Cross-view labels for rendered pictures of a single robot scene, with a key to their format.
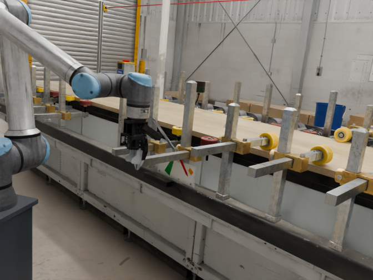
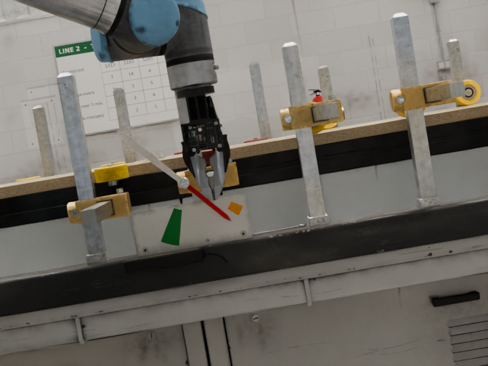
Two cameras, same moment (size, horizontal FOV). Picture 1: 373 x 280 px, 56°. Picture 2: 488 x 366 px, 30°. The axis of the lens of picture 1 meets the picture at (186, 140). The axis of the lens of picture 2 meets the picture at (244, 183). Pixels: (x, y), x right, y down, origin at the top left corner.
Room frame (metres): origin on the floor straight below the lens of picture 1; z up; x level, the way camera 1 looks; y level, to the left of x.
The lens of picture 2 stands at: (0.07, 1.33, 0.93)
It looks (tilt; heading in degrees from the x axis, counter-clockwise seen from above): 3 degrees down; 316
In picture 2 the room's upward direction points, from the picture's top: 10 degrees counter-clockwise
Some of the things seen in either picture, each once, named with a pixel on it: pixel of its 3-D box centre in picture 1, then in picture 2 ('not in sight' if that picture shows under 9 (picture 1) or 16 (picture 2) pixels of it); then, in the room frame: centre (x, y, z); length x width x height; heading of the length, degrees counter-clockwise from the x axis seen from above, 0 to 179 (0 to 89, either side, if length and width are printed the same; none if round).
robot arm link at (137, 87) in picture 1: (138, 89); (183, 31); (1.35, 0.20, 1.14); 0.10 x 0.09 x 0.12; 71
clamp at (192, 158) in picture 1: (188, 152); (208, 178); (1.59, -0.02, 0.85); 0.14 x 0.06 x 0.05; 46
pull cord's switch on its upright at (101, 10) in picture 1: (101, 52); not in sight; (4.18, 1.08, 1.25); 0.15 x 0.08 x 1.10; 46
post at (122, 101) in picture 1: (122, 115); not in sight; (1.96, 0.37, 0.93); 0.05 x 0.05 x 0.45; 46
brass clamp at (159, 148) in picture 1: (154, 145); (99, 208); (1.76, 0.17, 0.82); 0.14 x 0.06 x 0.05; 46
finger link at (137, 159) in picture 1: (136, 160); (218, 175); (1.33, 0.19, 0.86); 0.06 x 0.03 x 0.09; 136
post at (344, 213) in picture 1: (347, 200); not in sight; (1.09, -0.54, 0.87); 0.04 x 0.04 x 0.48; 46
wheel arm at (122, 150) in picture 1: (150, 147); (104, 209); (1.72, 0.18, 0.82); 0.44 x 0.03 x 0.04; 136
